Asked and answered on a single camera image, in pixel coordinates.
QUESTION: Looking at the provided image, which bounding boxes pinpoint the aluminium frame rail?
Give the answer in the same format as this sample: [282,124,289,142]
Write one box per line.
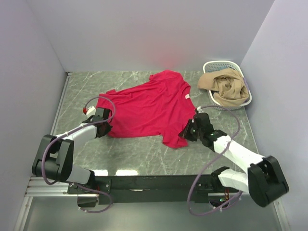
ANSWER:
[25,177,280,197]

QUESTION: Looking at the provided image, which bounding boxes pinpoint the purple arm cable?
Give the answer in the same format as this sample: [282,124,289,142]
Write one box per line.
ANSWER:
[187,104,243,216]
[41,95,117,214]

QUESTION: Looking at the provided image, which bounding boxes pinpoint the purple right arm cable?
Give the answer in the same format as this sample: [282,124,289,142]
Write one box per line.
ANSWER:
[187,104,243,216]

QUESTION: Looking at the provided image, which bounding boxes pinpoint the red t-shirt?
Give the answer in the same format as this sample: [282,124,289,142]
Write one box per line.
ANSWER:
[97,70,195,149]

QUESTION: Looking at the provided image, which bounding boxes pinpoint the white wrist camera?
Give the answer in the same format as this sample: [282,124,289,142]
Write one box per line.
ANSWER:
[82,106,96,117]
[195,106,203,113]

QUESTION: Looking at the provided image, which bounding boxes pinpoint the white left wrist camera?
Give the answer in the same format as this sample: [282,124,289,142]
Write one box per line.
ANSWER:
[82,106,96,117]

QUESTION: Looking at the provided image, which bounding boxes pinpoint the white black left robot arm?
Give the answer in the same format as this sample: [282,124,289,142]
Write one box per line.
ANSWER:
[32,107,113,193]

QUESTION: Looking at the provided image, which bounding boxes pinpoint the tan t-shirt in basket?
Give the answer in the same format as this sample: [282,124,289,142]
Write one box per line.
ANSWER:
[197,68,249,107]

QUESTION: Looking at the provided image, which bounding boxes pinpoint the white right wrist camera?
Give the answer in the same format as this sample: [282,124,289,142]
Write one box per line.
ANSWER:
[195,106,203,113]

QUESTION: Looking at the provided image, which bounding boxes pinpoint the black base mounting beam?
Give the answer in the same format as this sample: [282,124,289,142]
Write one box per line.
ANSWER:
[67,175,240,208]

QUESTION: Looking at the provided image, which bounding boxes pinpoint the white perforated laundry basket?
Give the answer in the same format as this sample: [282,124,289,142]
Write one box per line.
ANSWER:
[197,60,252,110]

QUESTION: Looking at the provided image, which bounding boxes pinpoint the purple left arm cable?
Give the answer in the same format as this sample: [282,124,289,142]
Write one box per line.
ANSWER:
[41,95,117,214]

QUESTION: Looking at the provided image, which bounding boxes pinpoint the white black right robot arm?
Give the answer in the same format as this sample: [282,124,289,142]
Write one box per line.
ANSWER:
[179,113,289,207]

